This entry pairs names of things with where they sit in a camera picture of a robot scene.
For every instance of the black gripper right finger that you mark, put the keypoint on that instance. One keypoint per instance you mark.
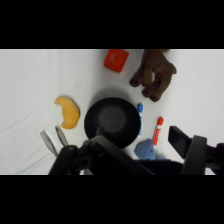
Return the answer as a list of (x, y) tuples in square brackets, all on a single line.
[(196, 156)]

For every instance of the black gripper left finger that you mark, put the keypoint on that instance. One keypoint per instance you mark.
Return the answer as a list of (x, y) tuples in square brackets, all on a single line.
[(100, 156)]

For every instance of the red cube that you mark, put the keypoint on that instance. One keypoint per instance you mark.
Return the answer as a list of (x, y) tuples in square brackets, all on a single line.
[(116, 60)]

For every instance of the black bowl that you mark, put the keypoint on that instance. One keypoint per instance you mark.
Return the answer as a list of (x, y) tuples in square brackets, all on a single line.
[(111, 118)]

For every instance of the blue and orange toy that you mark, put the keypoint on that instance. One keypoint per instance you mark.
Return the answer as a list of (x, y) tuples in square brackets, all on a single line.
[(145, 150)]

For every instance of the red marker pen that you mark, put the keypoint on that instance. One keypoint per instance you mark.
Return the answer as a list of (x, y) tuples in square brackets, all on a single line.
[(158, 130)]

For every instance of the orange croissant toy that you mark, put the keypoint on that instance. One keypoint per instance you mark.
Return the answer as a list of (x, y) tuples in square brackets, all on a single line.
[(70, 113)]

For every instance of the metal tongs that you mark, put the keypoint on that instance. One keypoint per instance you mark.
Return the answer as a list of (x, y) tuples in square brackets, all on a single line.
[(49, 141)]

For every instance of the blue marker pen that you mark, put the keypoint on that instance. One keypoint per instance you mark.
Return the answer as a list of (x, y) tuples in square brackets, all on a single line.
[(140, 110)]

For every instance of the brown plush toy animal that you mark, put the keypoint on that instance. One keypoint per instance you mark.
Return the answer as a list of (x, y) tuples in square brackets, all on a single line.
[(156, 71)]

